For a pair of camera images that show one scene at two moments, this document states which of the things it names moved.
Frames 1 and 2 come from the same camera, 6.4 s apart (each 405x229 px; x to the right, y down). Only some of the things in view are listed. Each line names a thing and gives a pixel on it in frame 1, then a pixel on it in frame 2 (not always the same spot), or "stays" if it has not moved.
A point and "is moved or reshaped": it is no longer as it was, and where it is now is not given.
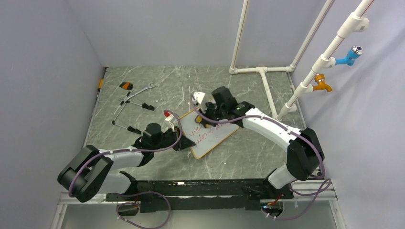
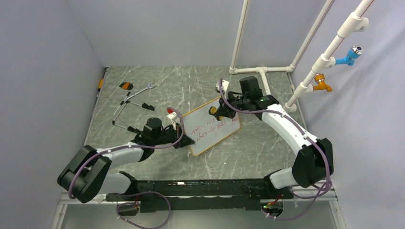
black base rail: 166,195 stays
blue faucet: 354,52 stays
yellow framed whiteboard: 207,140 stays
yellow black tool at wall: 100,85 stays
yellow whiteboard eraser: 198,119 is moved or reshaped
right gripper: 204,110 to 224,110
